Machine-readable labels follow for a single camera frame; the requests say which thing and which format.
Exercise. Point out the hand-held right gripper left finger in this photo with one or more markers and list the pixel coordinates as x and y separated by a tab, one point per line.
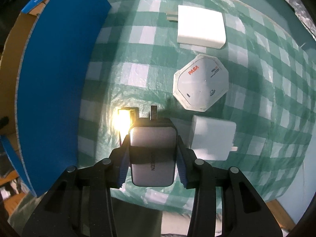
123	170

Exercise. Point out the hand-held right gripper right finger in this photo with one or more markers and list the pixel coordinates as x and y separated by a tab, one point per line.
181	170

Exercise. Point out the grey power adapter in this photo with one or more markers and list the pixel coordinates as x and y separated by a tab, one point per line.
153	138

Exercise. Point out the white cube power adapter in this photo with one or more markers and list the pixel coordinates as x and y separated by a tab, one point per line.
212	135

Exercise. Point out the white octagonal device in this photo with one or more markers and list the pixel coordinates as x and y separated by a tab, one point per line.
201	82

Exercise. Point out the blue cardboard box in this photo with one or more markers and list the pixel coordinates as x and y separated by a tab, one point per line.
54	79

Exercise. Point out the light green checked tablecloth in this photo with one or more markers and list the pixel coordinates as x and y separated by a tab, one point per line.
259	103

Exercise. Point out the silver foil curtain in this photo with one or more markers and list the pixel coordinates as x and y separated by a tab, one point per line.
293	5

